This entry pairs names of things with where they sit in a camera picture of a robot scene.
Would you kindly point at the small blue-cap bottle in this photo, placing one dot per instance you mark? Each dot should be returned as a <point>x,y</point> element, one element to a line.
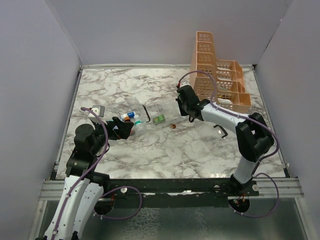
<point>130,115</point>

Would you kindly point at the brown orange-cap medicine bottle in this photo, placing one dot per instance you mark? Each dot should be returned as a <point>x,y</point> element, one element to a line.
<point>128,120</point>

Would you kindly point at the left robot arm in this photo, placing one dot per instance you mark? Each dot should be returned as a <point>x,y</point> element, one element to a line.
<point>83,186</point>

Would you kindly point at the orange plastic file rack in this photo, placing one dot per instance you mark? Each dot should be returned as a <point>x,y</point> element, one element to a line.
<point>212,73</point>

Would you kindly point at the clear first aid box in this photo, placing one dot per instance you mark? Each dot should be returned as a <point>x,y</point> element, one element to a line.
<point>131,110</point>

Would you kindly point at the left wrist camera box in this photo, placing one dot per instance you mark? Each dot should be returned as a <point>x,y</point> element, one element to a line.
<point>99,110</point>

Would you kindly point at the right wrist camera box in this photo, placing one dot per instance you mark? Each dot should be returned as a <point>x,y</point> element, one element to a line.
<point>183,83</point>

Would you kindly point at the black box handle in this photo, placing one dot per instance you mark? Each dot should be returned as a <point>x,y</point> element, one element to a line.
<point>223,133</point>
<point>147,114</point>

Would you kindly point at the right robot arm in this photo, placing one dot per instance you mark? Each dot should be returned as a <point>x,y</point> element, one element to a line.
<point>254,139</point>

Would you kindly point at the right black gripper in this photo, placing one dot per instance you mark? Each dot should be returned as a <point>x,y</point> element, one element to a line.
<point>181,111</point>

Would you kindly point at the small green box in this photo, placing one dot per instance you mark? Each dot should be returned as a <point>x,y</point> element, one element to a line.
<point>159,119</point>

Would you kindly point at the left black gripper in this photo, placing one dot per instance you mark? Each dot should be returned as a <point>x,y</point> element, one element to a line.
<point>124,128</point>

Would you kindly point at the white green-label bottle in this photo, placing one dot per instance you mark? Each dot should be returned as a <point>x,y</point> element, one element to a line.
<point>139,124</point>

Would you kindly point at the black front frame bar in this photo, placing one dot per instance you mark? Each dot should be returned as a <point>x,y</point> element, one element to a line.
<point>172,192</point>

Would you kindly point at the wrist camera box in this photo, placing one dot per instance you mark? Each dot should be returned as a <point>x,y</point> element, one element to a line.
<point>183,83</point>
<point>99,110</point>

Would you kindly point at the black box handle left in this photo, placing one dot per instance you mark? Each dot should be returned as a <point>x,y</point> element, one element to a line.
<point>147,114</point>

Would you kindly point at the black box handle right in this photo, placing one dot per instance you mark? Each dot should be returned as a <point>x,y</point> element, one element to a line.
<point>223,133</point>

